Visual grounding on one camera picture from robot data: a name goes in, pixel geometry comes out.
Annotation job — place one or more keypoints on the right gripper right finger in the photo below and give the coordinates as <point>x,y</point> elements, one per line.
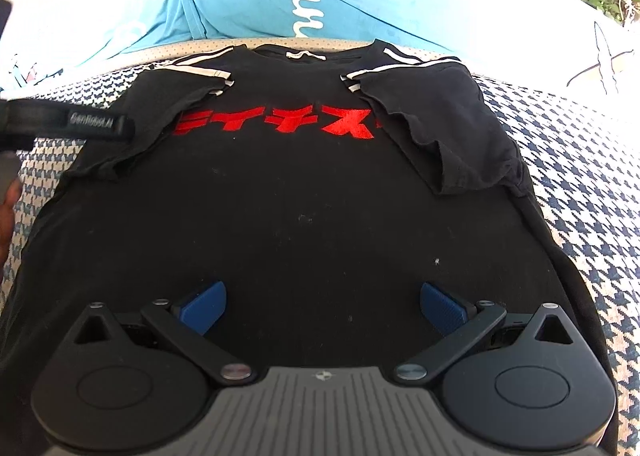
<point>464,327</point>

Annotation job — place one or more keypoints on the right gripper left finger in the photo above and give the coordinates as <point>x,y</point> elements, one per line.
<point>183,324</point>

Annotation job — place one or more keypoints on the black t-shirt red print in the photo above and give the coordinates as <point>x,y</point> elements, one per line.
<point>323,190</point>

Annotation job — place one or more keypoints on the person's left hand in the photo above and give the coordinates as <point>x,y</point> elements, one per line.
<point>7,217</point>

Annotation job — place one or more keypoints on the blue cartoon print quilt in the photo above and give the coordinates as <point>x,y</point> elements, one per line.
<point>563,43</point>

